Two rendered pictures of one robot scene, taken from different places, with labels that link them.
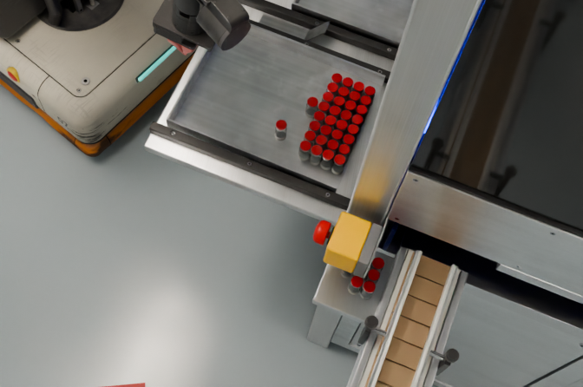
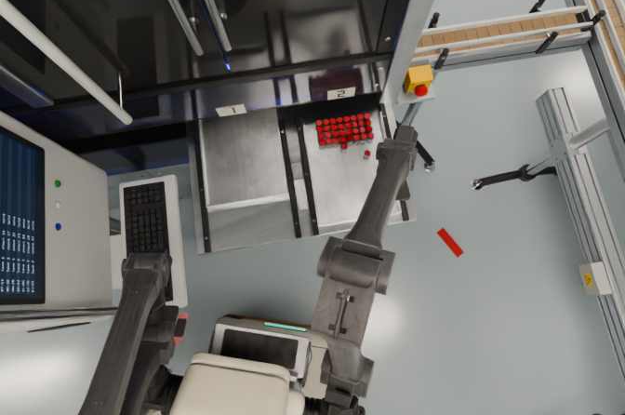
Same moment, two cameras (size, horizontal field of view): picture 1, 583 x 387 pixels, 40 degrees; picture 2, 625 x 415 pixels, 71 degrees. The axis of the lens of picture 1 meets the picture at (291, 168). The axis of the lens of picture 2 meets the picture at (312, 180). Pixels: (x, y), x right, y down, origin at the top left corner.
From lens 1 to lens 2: 1.07 m
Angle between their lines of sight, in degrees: 33
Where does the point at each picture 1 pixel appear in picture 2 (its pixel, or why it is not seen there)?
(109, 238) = (383, 299)
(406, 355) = (438, 41)
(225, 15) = (411, 132)
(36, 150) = not seen: hidden behind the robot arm
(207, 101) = not seen: hidden behind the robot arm
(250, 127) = (371, 174)
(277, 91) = (342, 173)
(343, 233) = (421, 76)
